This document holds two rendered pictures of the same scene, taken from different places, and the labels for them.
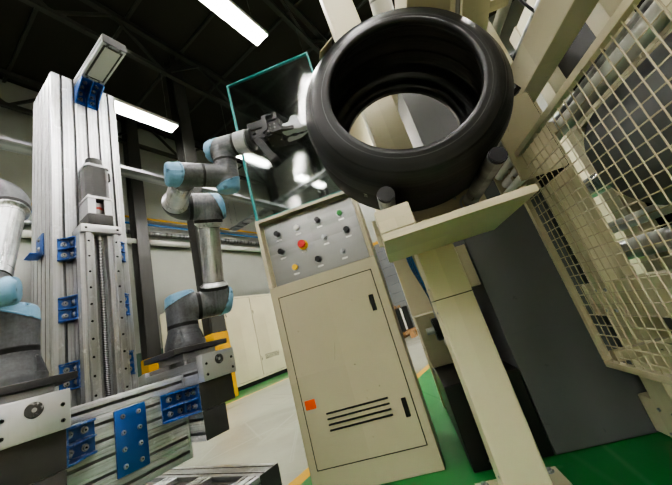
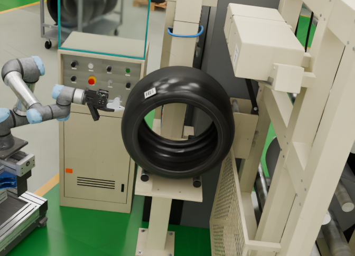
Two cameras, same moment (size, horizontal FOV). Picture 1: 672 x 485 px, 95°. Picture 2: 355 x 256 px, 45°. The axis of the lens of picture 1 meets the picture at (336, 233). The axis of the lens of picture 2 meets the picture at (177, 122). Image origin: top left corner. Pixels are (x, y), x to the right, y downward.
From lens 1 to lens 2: 198 cm
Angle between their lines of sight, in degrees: 47
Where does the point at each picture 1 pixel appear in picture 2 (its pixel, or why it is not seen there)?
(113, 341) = not seen: outside the picture
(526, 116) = (248, 128)
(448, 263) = not seen: hidden behind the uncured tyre
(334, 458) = (75, 195)
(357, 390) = (99, 173)
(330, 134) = (131, 145)
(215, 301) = (24, 121)
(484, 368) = (161, 209)
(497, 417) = (157, 224)
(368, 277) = not seen: hidden behind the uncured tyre
